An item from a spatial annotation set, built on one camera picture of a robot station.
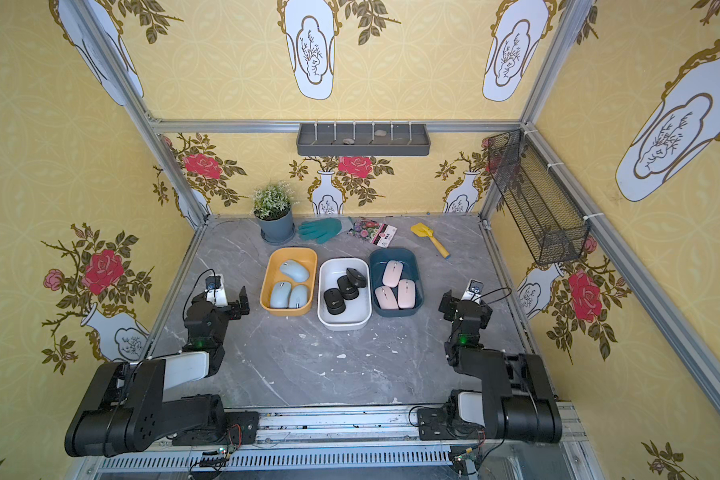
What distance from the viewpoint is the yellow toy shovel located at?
1112 mm

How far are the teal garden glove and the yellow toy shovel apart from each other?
11.6 inches

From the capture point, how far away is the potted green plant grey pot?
1.03 m
